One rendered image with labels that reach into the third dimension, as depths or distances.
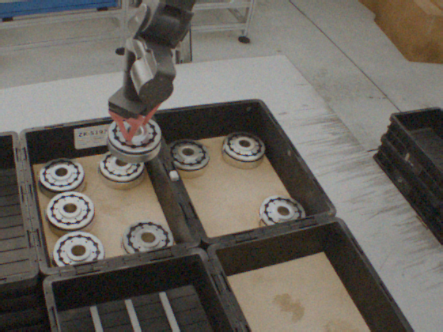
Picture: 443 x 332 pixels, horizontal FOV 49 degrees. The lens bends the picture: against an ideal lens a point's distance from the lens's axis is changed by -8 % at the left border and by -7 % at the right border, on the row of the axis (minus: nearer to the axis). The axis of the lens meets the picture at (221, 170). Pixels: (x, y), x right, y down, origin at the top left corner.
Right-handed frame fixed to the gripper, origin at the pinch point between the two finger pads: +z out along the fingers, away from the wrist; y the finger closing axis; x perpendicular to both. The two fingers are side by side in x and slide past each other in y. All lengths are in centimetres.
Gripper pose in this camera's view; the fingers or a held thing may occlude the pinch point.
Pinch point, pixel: (134, 129)
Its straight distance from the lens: 99.3
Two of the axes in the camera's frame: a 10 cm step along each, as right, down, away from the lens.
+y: 4.5, -6.1, 6.6
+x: -8.8, -4.3, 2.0
